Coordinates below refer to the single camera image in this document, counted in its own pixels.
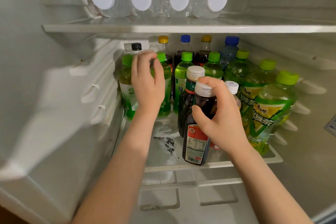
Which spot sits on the person's left forearm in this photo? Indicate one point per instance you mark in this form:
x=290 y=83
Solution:
x=118 y=174

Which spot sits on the white refrigerator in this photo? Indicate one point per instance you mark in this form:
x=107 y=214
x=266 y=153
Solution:
x=52 y=100

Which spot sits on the blue sports drink bottle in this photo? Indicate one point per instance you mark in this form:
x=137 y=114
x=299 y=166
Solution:
x=229 y=53

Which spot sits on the glass crisper cover shelf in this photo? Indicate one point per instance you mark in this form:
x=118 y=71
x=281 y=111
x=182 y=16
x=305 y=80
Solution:
x=183 y=184

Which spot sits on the person's right hand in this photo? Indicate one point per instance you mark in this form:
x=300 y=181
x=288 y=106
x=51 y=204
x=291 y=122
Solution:
x=225 y=124

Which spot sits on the person's right forearm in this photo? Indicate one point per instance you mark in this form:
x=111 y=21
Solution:
x=267 y=189

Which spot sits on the cola bottle blue cap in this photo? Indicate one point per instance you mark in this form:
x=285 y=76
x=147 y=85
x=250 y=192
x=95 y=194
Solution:
x=185 y=38

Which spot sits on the printed clear plastic bag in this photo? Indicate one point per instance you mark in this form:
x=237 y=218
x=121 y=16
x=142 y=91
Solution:
x=166 y=145

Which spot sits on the iced tea bottle black cap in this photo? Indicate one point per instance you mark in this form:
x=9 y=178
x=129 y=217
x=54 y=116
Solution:
x=136 y=46

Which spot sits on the cola bottle yellow cap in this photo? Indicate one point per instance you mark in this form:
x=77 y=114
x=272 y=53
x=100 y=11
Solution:
x=206 y=38
x=163 y=39

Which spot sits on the glass fridge shelf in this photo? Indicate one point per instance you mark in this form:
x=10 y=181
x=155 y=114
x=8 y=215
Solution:
x=183 y=28
x=162 y=158

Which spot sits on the person's left hand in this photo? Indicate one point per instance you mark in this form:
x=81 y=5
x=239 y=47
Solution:
x=148 y=92

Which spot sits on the blue instruction sticker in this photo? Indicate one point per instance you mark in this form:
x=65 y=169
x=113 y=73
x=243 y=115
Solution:
x=331 y=126

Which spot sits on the orange energy drink bottle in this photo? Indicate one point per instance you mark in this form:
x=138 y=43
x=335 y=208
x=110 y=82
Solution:
x=231 y=86

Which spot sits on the green tea bottle lime cap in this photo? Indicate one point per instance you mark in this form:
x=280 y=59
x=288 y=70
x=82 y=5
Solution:
x=257 y=84
x=181 y=82
x=273 y=111

